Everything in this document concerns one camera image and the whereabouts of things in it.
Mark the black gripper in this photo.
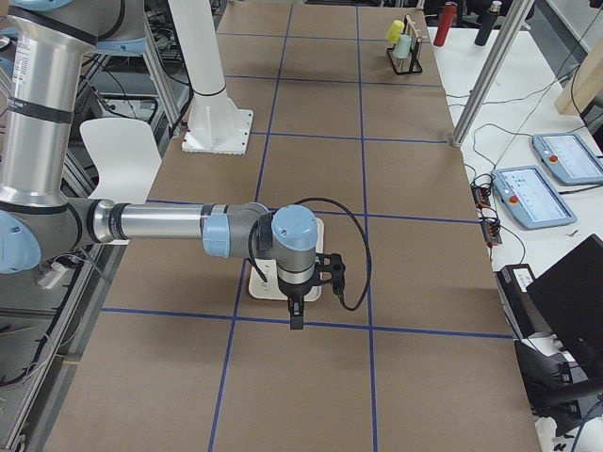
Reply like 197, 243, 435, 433
284, 283, 312, 331

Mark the light green cup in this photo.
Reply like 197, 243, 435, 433
392, 34, 413, 59

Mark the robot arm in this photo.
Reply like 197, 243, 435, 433
1, 1, 326, 330

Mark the cream rabbit tray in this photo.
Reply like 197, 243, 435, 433
248, 218, 324, 302

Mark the yellow cup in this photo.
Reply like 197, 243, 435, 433
386, 20, 405, 44

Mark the black box with label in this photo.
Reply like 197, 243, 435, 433
495, 264, 549, 339

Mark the near blue teach pendant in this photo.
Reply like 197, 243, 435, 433
491, 166, 578, 230

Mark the blue teach pendant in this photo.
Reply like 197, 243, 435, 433
531, 133, 602, 186
491, 166, 578, 230

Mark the black laptop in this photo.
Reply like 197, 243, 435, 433
528, 234, 602, 378

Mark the far blue teach pendant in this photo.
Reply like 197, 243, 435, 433
531, 133, 602, 186

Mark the black bottle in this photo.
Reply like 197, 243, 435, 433
474, 0, 502, 46

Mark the red bottle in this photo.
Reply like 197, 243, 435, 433
432, 1, 458, 47

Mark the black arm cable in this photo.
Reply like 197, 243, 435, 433
248, 197, 372, 312

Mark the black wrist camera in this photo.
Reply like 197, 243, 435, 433
312, 253, 346, 296

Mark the white central pedestal column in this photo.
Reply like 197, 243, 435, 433
169, 0, 253, 155

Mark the black wire cup rack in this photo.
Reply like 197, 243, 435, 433
386, 15, 424, 75

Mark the aluminium frame post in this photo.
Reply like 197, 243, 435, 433
450, 0, 534, 148

